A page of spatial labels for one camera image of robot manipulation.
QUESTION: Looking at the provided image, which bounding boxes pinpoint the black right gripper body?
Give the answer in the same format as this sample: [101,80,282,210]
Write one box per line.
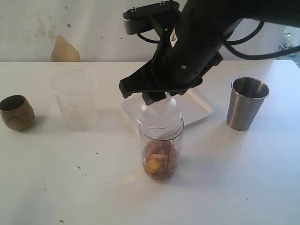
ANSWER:
[147,23,223,96]

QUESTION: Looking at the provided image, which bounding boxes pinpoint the clear dome shaker lid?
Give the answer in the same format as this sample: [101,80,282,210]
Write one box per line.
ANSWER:
[136,93,182,133]

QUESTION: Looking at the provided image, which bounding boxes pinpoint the clear plastic shaker cup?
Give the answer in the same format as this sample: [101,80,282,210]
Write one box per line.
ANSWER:
[139,118,185,182]

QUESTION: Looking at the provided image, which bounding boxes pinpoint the brown contents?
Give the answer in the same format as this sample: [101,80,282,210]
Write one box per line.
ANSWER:
[142,141,179,182]

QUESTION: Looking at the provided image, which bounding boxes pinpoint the stainless steel cup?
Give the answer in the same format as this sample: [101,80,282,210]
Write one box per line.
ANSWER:
[226,77,270,131]

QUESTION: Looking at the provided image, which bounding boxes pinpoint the brown wooden cup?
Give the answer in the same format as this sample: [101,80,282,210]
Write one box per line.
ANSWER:
[0,95,35,131]

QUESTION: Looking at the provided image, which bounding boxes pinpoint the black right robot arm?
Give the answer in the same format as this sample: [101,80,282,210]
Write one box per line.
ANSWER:
[119,0,300,105]

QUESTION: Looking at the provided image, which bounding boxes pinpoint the white rectangular tray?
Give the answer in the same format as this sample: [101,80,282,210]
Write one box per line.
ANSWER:
[121,89,214,133]

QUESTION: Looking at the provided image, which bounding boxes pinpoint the translucent white plastic cup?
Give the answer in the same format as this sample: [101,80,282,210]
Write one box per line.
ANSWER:
[51,69,98,131]

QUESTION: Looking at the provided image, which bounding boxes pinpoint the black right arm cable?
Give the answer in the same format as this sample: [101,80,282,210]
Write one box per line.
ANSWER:
[136,18,300,60]

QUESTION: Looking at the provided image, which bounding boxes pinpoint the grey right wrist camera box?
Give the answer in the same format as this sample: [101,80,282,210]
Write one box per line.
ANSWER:
[123,0,180,35]

